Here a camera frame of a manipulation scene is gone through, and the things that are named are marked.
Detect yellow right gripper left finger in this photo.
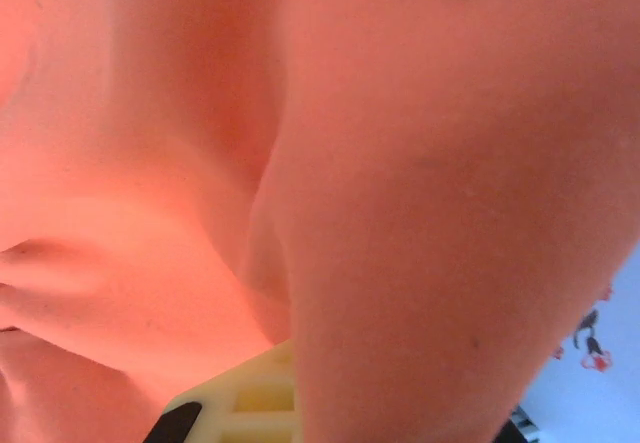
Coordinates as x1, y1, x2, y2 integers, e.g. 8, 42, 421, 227
144, 340, 297, 443

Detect deep orange shorts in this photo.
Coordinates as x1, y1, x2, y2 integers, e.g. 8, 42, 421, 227
0, 0, 640, 443

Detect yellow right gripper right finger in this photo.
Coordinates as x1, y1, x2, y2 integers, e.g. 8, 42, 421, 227
492, 415, 524, 443

